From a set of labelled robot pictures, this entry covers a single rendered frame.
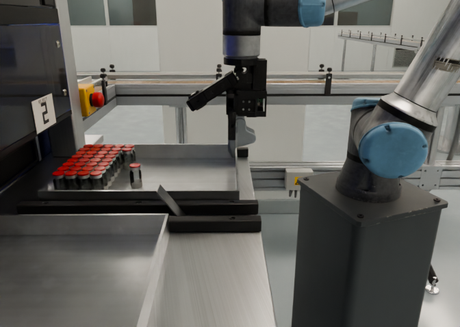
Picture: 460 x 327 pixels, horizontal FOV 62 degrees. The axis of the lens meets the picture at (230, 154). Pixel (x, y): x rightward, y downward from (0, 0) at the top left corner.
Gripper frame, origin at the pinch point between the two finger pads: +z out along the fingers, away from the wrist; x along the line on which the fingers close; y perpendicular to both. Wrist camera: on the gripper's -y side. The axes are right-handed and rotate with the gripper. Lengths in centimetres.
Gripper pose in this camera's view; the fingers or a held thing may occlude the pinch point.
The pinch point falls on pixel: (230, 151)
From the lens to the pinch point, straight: 84.1
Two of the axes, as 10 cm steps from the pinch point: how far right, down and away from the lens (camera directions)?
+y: 10.0, 0.0, 0.2
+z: 0.0, 9.4, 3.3
